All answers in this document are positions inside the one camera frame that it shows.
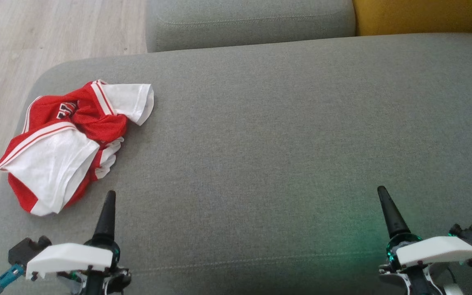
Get grey sofa back cushion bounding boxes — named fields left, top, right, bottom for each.
left=145, top=0, right=356, bottom=53

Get red and white sports jersey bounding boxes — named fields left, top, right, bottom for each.
left=0, top=79, right=155, bottom=216

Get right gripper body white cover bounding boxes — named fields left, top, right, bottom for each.
left=379, top=232, right=472, bottom=271

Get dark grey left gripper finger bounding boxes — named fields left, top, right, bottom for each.
left=92, top=191, right=117, bottom=246

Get yellow cushion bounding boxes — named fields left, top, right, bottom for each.
left=352, top=0, right=472, bottom=36

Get blue left camera cable plug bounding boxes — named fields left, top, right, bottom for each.
left=0, top=264, right=26, bottom=295

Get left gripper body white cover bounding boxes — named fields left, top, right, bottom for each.
left=26, top=239, right=132, bottom=294

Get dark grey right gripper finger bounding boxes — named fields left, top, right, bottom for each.
left=377, top=186, right=411, bottom=240

